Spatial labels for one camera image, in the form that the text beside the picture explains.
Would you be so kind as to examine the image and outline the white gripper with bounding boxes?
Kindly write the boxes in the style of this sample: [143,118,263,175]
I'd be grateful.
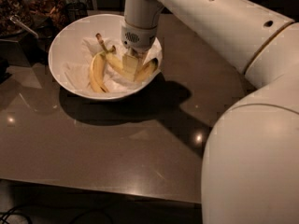
[121,21,157,80]

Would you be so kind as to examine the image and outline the yellow banana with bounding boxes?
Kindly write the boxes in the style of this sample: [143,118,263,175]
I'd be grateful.
[89,51,108,92]
[95,34,158,82]

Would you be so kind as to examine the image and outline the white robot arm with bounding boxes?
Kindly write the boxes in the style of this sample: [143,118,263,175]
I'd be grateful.
[122,0,299,224]

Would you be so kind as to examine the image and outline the white bowl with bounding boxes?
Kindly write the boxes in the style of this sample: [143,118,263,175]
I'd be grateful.
[49,14,161,101]

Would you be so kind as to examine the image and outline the white paper napkin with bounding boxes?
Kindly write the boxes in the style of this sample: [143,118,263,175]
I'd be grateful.
[64,38,162,96]

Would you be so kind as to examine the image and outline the glass jar with snacks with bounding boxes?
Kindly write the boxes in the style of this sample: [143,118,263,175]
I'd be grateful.
[0,0,34,37]

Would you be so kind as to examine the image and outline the metal scoop handle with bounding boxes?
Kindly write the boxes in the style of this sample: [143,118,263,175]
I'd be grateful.
[9,15,39,39]

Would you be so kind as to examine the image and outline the black cables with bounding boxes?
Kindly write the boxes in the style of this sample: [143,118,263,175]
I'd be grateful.
[0,203,116,224]

